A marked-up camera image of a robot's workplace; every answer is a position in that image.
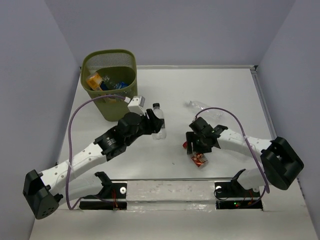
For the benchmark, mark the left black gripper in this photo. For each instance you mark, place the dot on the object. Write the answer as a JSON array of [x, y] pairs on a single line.
[[153, 124]]

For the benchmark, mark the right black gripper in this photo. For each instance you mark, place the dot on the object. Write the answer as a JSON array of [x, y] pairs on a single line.
[[190, 136]]

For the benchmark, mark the red label bottle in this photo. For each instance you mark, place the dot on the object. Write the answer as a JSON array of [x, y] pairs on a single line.
[[195, 154]]

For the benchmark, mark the blue label bottle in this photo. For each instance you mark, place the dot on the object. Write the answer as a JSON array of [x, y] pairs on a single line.
[[108, 83], [111, 100], [121, 85]]

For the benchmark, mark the orange label bottle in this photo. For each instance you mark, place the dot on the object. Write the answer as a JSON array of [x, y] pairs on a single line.
[[95, 81]]

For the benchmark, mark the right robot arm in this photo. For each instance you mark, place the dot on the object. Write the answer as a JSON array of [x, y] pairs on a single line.
[[277, 163]]

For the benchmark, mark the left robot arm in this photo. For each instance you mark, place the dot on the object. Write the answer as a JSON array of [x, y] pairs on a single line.
[[43, 190]]

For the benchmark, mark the green mesh waste bin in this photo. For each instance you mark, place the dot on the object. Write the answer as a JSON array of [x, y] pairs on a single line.
[[118, 70]]

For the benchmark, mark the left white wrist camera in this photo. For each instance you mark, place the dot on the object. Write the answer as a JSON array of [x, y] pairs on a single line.
[[135, 104]]

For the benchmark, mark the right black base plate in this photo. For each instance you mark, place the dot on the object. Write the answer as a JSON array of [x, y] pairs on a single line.
[[235, 197]]

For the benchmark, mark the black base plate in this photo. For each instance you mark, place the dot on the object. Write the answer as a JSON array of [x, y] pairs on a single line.
[[235, 197], [111, 198]]

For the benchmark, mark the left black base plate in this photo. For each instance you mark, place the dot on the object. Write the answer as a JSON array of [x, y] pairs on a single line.
[[111, 198]]

